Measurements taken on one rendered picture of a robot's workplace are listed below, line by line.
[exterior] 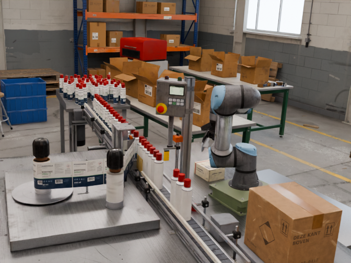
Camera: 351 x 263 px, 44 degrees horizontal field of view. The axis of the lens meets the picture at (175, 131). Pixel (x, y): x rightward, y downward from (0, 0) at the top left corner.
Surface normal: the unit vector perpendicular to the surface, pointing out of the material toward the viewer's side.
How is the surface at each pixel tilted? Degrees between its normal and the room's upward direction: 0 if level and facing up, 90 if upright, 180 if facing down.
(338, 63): 90
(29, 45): 90
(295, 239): 90
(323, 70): 90
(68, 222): 0
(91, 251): 0
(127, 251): 0
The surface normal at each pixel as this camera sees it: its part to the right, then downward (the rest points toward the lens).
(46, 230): 0.04, -0.96
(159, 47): 0.69, 0.24
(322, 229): 0.40, 0.28
